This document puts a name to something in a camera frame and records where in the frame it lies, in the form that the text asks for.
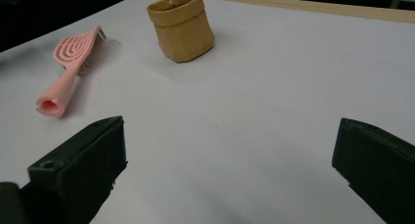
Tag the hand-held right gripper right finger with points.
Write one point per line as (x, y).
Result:
(378, 165)

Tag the pink hairbrush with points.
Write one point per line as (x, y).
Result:
(70, 53)

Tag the white table sheet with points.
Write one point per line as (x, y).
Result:
(248, 113)

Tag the small wooden holder box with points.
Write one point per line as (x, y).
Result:
(184, 31)

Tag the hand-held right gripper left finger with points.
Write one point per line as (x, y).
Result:
(81, 165)

